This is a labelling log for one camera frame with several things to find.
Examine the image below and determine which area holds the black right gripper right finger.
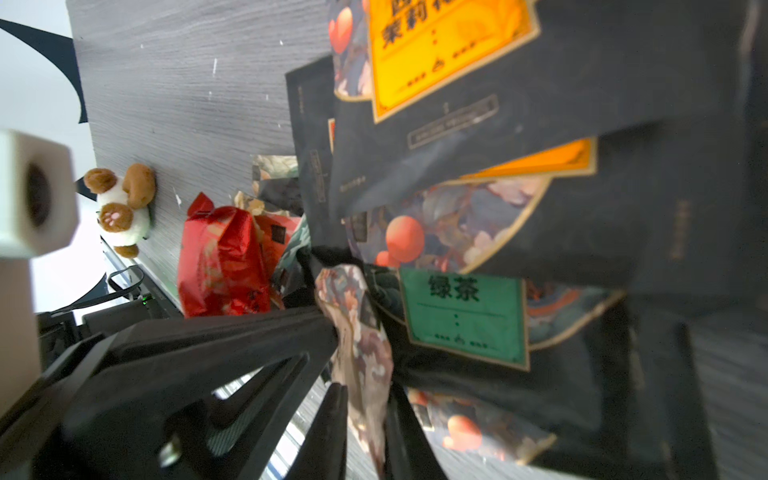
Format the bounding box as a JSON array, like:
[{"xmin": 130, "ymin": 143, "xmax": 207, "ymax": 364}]
[{"xmin": 384, "ymin": 384, "xmax": 448, "ymax": 480}]

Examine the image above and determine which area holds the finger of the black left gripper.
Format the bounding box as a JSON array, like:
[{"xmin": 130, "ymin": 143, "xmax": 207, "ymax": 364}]
[{"xmin": 1, "ymin": 307, "xmax": 338, "ymax": 479}]

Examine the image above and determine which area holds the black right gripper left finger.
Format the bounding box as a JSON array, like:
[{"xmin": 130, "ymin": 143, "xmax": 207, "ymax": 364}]
[{"xmin": 284, "ymin": 383, "xmax": 348, "ymax": 480}]

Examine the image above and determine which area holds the pink label tea bag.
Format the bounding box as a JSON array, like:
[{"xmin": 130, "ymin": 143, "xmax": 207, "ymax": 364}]
[{"xmin": 315, "ymin": 265, "xmax": 394, "ymax": 479}]

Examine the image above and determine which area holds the green label tea bag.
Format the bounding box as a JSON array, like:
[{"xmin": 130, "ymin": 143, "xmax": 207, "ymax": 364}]
[{"xmin": 359, "ymin": 173, "xmax": 628, "ymax": 421}]

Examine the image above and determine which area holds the red foil tea bag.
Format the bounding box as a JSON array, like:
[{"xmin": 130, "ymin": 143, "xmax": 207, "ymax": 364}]
[{"xmin": 177, "ymin": 193, "xmax": 300, "ymax": 318}]

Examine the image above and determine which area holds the beige label tea bag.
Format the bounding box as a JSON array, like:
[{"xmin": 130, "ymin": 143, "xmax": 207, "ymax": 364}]
[{"xmin": 233, "ymin": 155, "xmax": 304, "ymax": 217}]

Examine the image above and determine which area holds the yellow label tea bag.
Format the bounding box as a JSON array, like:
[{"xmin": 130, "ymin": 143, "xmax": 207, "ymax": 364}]
[{"xmin": 286, "ymin": 1, "xmax": 748, "ymax": 248}]

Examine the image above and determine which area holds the brown white plush bear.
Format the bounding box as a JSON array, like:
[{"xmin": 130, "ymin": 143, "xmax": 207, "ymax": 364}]
[{"xmin": 83, "ymin": 163, "xmax": 156, "ymax": 259}]

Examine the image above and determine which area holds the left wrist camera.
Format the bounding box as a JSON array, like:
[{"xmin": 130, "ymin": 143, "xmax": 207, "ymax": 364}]
[{"xmin": 1, "ymin": 130, "xmax": 79, "ymax": 414}]

